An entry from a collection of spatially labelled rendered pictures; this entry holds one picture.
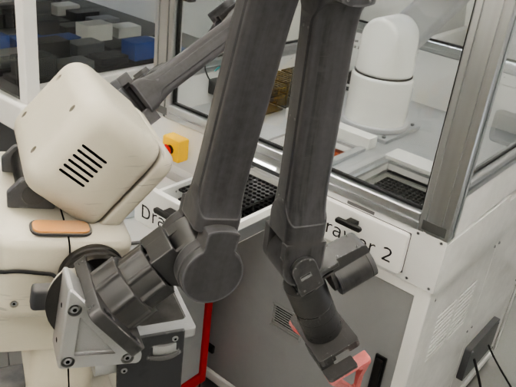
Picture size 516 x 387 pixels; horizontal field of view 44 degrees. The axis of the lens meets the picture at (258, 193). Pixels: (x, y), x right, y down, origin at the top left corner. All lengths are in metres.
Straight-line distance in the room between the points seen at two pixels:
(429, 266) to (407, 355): 0.28
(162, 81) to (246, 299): 1.01
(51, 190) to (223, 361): 1.50
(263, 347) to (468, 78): 1.08
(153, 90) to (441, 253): 0.78
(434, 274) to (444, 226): 0.13
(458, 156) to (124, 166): 0.84
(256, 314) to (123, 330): 1.30
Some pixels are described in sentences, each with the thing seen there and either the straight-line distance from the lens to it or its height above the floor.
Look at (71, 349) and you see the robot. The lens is 0.80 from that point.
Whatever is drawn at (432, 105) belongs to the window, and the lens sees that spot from 1.49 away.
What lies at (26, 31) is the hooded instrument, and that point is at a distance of 2.14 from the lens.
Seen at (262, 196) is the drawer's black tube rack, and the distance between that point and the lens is 1.69.
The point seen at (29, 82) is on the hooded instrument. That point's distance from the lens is 2.19.
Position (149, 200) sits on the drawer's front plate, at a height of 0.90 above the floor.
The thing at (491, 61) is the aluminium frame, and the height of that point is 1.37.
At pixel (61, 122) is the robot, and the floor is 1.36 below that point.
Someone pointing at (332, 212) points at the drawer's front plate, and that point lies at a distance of 1.66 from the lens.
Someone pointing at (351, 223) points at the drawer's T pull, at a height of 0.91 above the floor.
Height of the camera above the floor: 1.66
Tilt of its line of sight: 27 degrees down
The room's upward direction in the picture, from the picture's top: 7 degrees clockwise
